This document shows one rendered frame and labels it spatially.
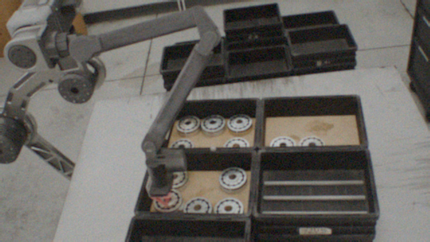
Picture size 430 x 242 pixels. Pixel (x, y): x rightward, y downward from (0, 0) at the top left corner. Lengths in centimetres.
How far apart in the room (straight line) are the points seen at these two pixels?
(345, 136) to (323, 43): 127
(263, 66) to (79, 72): 153
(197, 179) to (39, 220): 153
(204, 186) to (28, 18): 85
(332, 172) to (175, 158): 60
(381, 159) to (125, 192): 107
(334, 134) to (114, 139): 103
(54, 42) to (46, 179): 193
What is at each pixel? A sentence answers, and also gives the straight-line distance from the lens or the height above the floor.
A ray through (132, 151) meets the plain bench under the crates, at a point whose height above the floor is 70.
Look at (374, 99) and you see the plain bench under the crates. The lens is 220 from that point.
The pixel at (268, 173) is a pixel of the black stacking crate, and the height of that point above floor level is 83.
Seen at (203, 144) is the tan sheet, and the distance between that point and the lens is 182.
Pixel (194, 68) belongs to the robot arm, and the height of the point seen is 135.
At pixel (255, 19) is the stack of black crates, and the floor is 49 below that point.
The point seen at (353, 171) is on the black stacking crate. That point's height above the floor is 83.
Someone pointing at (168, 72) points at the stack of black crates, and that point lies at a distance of 273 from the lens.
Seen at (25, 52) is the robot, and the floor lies 147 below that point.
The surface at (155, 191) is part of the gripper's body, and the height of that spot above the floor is 100.
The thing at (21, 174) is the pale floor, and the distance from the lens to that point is 338.
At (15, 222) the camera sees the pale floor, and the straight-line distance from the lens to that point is 309.
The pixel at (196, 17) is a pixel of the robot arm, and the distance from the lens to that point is 130.
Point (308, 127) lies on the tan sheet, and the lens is 184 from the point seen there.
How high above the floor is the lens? 208
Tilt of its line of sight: 41 degrees down
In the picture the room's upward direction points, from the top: 12 degrees counter-clockwise
